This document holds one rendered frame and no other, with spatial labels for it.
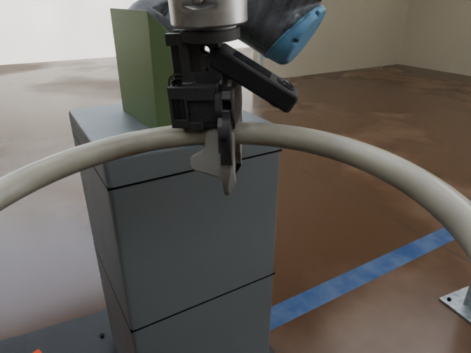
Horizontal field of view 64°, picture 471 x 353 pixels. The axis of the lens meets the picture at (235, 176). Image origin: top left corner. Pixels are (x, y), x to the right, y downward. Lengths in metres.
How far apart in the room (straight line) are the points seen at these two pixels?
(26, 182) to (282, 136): 0.30
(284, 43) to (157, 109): 0.30
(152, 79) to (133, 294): 0.46
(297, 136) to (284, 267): 1.35
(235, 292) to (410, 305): 0.89
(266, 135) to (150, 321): 0.60
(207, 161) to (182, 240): 0.39
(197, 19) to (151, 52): 0.36
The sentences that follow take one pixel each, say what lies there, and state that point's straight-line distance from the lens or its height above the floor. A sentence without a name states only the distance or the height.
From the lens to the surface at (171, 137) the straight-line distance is 0.50.
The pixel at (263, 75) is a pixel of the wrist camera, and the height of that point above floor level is 1.03.
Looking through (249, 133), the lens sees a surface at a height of 0.95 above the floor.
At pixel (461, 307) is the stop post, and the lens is 1.80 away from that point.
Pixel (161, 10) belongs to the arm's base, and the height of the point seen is 1.09.
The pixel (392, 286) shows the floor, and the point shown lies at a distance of 1.80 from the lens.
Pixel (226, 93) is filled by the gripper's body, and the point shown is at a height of 1.01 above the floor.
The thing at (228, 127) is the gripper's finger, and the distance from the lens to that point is 0.45.
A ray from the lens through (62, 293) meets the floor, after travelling 1.79.
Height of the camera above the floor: 1.11
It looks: 25 degrees down
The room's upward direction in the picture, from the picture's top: straight up
